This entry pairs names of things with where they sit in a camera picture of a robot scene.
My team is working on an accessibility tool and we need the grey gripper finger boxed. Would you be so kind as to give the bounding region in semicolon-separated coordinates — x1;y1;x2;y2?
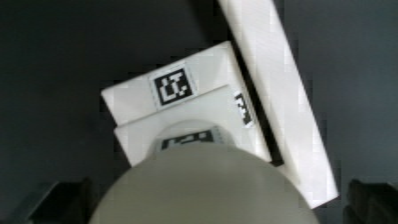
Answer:
4;182;60;224

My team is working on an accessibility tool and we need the white lamp bulb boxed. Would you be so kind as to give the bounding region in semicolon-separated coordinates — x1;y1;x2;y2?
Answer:
90;120;321;224

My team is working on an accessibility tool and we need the white lamp base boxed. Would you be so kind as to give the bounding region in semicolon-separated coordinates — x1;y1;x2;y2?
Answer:
102;42;273;164

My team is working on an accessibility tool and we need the white right fence bar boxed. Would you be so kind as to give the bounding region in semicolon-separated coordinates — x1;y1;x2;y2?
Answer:
219;0;338;207

